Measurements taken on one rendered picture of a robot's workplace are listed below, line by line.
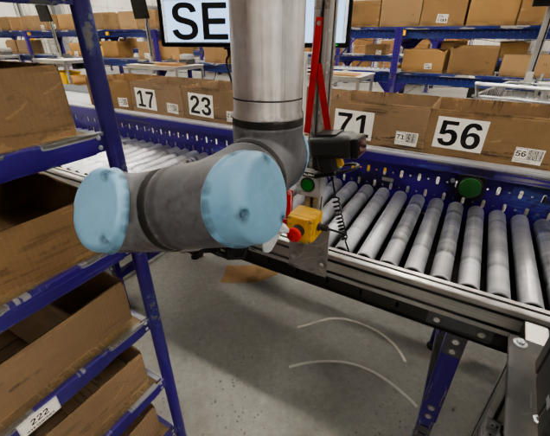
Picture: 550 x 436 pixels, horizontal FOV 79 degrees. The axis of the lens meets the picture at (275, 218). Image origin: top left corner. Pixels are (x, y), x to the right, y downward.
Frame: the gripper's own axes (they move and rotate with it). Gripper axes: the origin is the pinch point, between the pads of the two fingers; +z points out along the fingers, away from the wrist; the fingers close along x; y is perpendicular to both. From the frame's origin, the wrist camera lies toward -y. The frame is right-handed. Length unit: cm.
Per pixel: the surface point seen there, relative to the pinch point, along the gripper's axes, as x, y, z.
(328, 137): 4.0, -20.4, 9.5
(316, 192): 1.6, -8.8, 19.6
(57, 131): -22.6, -3.9, -29.1
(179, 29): -41, -37, 3
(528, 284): 53, -4, 41
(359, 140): 10.6, -21.3, 10.0
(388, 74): -107, -228, 448
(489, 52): 13, -267, 436
